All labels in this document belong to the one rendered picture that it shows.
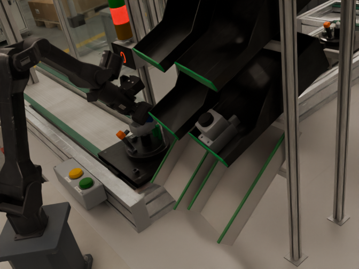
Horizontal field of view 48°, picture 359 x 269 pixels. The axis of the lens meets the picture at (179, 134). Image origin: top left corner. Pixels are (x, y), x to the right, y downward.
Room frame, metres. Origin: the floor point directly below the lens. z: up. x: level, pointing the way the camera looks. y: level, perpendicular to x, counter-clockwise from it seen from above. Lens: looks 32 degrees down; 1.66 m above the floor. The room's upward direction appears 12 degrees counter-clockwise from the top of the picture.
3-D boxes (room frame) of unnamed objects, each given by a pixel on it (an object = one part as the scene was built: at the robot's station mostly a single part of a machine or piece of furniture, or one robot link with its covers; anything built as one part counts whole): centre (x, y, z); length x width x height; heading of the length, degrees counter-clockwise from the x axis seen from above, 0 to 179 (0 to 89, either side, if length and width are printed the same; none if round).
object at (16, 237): (0.70, 0.36, 1.09); 0.07 x 0.07 x 0.06; 86
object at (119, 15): (1.28, 0.11, 1.33); 0.05 x 0.05 x 0.05
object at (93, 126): (1.33, 0.24, 0.91); 0.84 x 0.28 x 0.10; 32
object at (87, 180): (0.96, 0.29, 0.96); 0.04 x 0.04 x 0.02
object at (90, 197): (1.02, 0.33, 0.93); 0.21 x 0.07 x 0.06; 32
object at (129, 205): (1.21, 0.38, 0.91); 0.89 x 0.06 x 0.11; 32
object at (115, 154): (1.06, 0.10, 0.96); 0.24 x 0.24 x 0.02; 32
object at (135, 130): (1.06, 0.10, 1.08); 0.08 x 0.04 x 0.07; 123
